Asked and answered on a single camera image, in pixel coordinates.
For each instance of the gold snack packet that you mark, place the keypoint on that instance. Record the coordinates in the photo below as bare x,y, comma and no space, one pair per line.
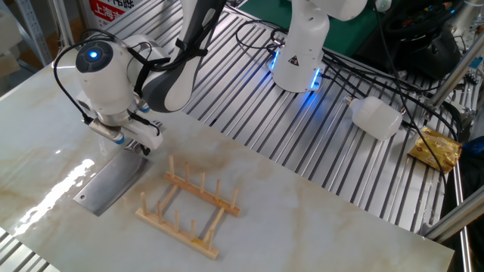
435,151

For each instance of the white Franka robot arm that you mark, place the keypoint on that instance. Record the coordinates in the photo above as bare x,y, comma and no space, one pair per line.
109,87

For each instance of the marble pattern board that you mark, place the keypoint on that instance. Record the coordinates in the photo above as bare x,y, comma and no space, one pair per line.
302,211

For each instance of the white LED bulb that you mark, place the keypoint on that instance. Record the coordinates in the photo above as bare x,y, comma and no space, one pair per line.
378,117

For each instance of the wooden peg knife rack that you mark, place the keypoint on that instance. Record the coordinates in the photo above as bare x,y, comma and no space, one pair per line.
204,196

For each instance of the black steering wheel controller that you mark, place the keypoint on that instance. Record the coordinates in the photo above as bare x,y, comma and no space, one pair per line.
416,49

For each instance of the steel cleaver knife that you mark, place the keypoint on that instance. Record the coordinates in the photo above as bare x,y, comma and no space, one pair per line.
109,181

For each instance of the blue object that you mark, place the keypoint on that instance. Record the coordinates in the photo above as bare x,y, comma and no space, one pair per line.
474,147

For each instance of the aluminium frame post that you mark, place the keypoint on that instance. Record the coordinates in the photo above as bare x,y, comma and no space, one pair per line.
62,22
457,217
453,75

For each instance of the grey perforated shelf upright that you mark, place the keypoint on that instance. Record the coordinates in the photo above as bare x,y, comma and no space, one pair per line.
34,30

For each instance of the green mat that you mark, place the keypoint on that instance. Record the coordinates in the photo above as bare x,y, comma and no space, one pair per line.
348,34

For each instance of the red and white sign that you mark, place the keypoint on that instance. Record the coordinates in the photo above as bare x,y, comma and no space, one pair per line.
106,11

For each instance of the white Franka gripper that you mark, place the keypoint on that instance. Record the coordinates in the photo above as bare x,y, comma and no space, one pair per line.
149,138

